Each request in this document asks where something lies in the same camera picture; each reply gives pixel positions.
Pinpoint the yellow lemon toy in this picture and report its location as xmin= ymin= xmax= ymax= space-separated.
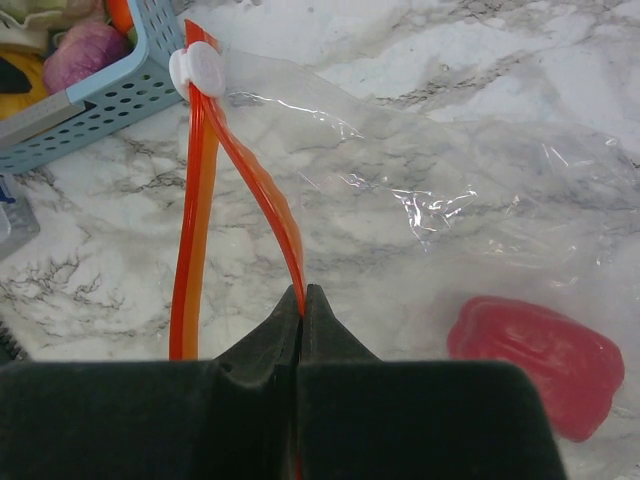
xmin=0 ymin=50 xmax=48 ymax=120

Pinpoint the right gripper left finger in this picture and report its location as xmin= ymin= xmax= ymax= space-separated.
xmin=1 ymin=291 xmax=300 ymax=479

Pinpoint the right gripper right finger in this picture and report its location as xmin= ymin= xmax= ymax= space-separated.
xmin=297 ymin=285 xmax=565 ymax=479

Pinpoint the clear plastic screw box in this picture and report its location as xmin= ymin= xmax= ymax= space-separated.
xmin=0 ymin=173 xmax=40 ymax=260

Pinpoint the black comb piece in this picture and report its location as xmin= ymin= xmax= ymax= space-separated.
xmin=0 ymin=319 xmax=30 ymax=365

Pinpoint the blue plastic basket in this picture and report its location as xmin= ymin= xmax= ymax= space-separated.
xmin=1 ymin=0 xmax=184 ymax=174

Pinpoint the white cauliflower toy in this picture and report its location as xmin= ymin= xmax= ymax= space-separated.
xmin=1 ymin=0 xmax=106 ymax=51

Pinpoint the clear zip top bag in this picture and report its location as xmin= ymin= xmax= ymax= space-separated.
xmin=169 ymin=21 xmax=639 ymax=431

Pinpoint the orange pumpkin toy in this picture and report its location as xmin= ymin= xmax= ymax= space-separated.
xmin=105 ymin=0 xmax=134 ymax=34

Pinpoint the red bell pepper toy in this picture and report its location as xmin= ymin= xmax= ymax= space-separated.
xmin=447 ymin=296 xmax=625 ymax=442

